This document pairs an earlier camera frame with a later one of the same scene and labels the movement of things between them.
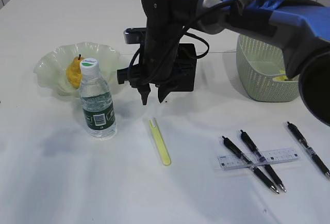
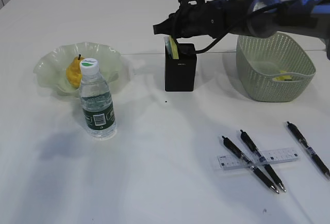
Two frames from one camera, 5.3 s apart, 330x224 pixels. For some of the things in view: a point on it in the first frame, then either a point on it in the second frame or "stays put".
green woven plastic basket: x=260 y=59 stays put
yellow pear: x=73 y=72 stays put
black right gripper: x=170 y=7 -> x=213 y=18
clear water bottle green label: x=98 y=109 stays put
